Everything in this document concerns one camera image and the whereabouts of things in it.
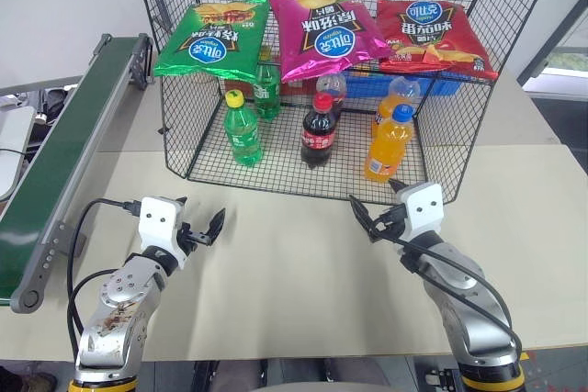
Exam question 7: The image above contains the green soda bottle yellow cap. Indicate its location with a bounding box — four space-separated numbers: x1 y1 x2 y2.
222 90 265 168

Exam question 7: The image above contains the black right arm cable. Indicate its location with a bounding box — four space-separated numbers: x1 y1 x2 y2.
398 234 526 368

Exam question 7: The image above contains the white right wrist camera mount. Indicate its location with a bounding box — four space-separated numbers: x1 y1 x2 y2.
397 183 445 247

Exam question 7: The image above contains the white flat device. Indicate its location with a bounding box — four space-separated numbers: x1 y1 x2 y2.
0 105 37 201

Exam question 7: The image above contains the black metal bracket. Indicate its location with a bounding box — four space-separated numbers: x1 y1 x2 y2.
424 365 461 389

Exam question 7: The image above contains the orange soda bottle blue cap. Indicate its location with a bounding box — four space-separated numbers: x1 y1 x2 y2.
364 105 415 185

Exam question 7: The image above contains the cola bottle red cap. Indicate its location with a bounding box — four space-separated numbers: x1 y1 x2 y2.
300 92 336 169

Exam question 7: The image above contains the magenta potato chips bag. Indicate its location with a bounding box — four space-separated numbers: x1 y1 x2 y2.
265 0 392 85

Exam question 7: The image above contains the green potato chips bag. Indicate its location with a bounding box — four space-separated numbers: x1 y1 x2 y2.
153 0 271 86

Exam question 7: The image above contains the green conveyor belt grey frame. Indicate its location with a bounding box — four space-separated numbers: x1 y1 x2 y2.
0 32 155 315

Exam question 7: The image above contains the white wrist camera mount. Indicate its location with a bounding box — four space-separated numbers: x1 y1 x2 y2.
397 183 445 247
139 196 187 270

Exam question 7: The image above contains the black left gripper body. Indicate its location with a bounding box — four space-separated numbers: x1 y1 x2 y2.
177 221 213 259

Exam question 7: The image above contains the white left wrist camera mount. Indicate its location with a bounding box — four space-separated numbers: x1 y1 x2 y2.
139 196 187 270

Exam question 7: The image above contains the blue plastic crate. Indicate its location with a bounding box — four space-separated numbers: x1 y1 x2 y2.
342 68 465 100

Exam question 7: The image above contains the red potato chips bag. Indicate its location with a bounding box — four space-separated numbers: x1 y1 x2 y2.
375 0 500 82

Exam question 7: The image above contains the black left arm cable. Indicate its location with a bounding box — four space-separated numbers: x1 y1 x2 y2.
66 197 142 359

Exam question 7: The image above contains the black wire mesh rack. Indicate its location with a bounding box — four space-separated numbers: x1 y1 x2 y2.
131 0 562 207

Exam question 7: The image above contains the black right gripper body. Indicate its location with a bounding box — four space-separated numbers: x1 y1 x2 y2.
368 203 409 247

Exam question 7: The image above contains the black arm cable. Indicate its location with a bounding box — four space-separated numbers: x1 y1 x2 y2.
398 234 526 368
66 197 142 359

